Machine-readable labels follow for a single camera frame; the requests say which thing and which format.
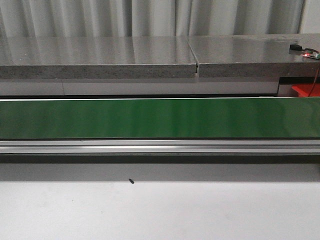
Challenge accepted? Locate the red plastic bin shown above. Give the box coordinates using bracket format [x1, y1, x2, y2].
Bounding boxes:
[291, 83, 320, 97]

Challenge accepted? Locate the green conveyor belt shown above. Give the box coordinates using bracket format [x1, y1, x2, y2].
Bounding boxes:
[0, 97, 320, 140]

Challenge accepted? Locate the white cabinet front panel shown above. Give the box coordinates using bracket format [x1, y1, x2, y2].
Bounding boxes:
[0, 76, 280, 96]

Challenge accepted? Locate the grey stone countertop slab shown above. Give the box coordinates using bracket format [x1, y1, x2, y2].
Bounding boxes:
[0, 36, 197, 79]
[188, 33, 320, 78]

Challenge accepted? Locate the grey stone countertop right slab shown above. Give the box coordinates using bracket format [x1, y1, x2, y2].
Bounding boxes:
[188, 33, 320, 78]

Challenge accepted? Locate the aluminium conveyor frame rail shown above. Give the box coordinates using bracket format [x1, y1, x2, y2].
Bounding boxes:
[0, 139, 320, 155]

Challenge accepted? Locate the small green circuit board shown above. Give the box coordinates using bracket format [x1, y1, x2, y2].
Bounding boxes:
[302, 50, 320, 60]

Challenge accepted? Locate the black sensor module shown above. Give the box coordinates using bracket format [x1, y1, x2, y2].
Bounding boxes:
[289, 44, 303, 51]

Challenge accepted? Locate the grey stone countertop left slab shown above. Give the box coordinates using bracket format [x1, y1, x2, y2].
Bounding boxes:
[0, 36, 197, 79]

